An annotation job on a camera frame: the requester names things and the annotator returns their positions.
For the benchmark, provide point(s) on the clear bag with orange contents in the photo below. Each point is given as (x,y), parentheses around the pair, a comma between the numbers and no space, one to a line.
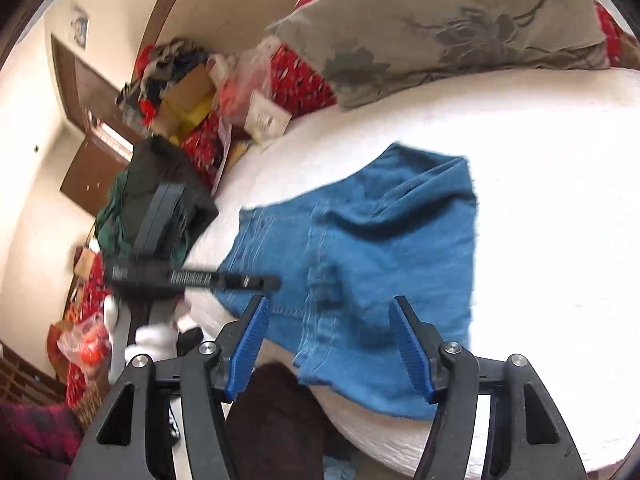
(240,85)
(85,342)

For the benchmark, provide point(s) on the blue denim pants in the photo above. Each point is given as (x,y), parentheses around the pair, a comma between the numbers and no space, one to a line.
(380,240)

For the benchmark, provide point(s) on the person's dark brown clothing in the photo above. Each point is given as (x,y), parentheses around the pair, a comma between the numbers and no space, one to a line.
(280,425)

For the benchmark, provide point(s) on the red printed blanket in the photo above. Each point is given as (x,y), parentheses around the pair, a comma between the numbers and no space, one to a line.
(295,75)

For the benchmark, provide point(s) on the pile of mixed clothes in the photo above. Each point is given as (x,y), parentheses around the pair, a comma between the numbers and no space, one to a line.
(160,65)

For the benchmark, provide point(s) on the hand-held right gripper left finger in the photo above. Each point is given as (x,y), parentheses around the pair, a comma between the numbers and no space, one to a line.
(250,345)

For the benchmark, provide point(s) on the wooden slatted rack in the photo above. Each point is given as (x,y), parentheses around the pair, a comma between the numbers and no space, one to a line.
(25,375)

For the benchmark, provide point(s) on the brown wooden door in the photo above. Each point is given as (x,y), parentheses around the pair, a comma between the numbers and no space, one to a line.
(85,110)

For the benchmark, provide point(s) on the white soft object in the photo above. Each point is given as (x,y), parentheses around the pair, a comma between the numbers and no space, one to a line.
(150,337)

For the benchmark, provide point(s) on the brown cardboard box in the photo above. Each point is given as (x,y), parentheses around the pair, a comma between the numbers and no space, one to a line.
(182,92)

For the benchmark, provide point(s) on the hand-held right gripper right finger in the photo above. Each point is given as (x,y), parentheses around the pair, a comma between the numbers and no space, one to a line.
(412,350)

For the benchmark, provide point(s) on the grey floral pillow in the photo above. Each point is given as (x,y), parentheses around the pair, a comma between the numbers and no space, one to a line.
(425,10)

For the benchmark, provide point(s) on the dark red plaid cloth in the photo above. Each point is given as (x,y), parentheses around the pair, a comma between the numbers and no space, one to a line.
(35,440)

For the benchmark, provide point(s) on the white paper sheet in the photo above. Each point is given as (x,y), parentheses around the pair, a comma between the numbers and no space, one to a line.
(267,115)

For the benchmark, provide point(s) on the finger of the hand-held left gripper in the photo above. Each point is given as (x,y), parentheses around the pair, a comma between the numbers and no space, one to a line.
(250,281)

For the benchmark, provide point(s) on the wall poster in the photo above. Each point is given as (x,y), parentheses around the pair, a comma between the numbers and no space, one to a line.
(79,25)

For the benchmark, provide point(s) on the white quilted bed cover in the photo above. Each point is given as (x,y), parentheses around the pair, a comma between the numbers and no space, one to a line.
(550,210)

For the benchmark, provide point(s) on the dark green cloth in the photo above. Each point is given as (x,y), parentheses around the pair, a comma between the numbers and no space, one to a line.
(110,215)

